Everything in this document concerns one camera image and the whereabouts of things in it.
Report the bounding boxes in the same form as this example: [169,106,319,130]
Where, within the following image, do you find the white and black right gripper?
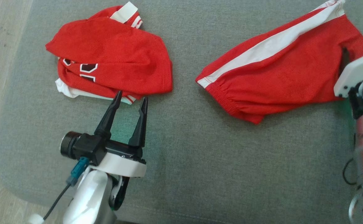
[334,47,363,98]

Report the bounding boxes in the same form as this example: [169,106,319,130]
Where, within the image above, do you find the red basketball jersey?
[45,2,173,105]

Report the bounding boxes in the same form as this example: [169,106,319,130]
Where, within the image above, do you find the red shorts with white stripe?
[195,0,363,125]

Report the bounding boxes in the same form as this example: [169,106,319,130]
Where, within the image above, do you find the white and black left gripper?
[90,91,148,178]

